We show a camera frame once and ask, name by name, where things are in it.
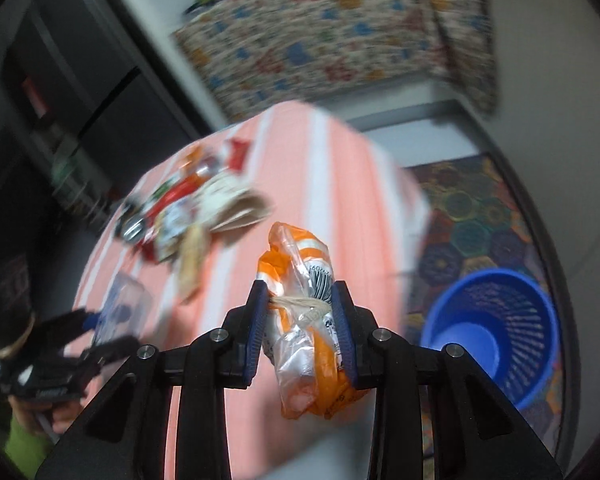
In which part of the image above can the green sleeve forearm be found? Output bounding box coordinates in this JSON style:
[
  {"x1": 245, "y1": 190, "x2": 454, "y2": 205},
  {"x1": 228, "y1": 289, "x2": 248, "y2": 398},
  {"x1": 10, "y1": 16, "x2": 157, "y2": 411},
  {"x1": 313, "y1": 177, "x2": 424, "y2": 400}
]
[{"x1": 4, "y1": 417, "x2": 53, "y2": 479}]

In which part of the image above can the white snack bag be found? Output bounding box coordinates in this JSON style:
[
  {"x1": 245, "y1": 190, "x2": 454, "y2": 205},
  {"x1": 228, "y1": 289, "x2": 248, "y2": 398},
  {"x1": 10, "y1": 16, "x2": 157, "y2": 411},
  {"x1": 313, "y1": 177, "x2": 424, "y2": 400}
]
[{"x1": 195, "y1": 170, "x2": 272, "y2": 233}]

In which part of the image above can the patterned fabric cabinet cover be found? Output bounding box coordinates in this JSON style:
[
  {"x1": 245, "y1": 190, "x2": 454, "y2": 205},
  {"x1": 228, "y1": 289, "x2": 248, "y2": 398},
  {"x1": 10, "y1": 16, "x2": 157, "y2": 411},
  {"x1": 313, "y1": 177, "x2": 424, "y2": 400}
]
[{"x1": 173, "y1": 0, "x2": 496, "y2": 120}]

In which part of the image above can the clear plastic container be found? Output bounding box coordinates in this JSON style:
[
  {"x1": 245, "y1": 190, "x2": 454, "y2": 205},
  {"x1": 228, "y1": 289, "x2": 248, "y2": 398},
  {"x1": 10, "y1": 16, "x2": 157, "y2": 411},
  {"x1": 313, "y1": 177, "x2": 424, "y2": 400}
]
[{"x1": 92, "y1": 273, "x2": 152, "y2": 346}]

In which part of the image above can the blue plastic trash basket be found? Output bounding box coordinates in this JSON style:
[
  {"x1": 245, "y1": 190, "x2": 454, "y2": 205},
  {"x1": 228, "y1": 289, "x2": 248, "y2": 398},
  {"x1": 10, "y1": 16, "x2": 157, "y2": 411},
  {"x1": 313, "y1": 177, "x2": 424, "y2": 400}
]
[{"x1": 419, "y1": 269, "x2": 559, "y2": 411}]

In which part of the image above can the white wire rack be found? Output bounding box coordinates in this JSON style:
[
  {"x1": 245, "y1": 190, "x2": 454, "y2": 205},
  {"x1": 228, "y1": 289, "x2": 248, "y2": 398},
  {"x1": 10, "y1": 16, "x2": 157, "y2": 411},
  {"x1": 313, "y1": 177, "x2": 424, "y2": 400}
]
[{"x1": 50, "y1": 136, "x2": 114, "y2": 234}]

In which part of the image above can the green white carton box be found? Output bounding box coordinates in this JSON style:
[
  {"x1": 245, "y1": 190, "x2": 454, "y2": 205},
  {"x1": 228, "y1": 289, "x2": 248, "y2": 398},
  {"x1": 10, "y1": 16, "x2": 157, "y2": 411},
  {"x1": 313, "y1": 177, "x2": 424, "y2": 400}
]
[{"x1": 152, "y1": 194, "x2": 197, "y2": 262}]

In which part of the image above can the pink striped tablecloth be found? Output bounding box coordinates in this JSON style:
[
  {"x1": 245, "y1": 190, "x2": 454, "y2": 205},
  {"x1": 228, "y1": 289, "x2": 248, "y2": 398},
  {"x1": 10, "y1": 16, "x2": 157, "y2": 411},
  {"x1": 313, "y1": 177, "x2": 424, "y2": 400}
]
[{"x1": 73, "y1": 102, "x2": 431, "y2": 479}]

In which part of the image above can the orange white plastic bag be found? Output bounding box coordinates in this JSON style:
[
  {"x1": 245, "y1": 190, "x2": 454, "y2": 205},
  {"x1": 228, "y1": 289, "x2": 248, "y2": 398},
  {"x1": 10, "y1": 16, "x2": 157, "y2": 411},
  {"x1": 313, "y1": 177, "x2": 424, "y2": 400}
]
[{"x1": 257, "y1": 222, "x2": 366, "y2": 419}]

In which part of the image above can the crushed orange can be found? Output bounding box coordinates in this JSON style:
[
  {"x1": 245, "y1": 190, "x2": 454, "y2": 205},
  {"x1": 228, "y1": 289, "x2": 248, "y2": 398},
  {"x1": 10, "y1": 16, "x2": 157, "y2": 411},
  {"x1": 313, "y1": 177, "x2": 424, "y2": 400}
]
[{"x1": 114, "y1": 200, "x2": 148, "y2": 245}]

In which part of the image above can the gold foil wrapper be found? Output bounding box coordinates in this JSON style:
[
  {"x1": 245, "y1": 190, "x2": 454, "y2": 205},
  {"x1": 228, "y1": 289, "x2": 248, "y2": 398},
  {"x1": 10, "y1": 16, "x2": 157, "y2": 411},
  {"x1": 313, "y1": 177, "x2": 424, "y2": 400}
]
[{"x1": 178, "y1": 223, "x2": 210, "y2": 304}]

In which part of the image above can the red snack packet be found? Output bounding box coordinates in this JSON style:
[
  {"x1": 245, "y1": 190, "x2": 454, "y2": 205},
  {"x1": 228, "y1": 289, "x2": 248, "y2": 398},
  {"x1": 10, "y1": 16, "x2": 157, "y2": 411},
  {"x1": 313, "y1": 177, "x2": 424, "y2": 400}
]
[{"x1": 226, "y1": 138, "x2": 251, "y2": 174}]

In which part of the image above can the red ribbon wrapper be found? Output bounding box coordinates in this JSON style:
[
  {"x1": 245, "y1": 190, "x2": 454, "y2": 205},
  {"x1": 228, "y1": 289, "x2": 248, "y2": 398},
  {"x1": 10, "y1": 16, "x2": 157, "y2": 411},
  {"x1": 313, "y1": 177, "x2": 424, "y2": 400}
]
[{"x1": 144, "y1": 176, "x2": 211, "y2": 226}]

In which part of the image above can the colourful hexagon floor mat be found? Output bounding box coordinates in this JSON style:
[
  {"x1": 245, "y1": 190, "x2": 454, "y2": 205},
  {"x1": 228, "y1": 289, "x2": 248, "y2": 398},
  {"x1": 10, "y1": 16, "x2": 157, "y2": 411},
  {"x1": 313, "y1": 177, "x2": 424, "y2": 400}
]
[{"x1": 403, "y1": 155, "x2": 565, "y2": 453}]

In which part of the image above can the left hand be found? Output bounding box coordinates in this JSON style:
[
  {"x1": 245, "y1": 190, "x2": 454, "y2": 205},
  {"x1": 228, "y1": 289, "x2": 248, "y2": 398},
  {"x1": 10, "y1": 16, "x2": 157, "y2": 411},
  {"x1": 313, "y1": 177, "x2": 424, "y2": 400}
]
[{"x1": 7, "y1": 396, "x2": 83, "y2": 434}]

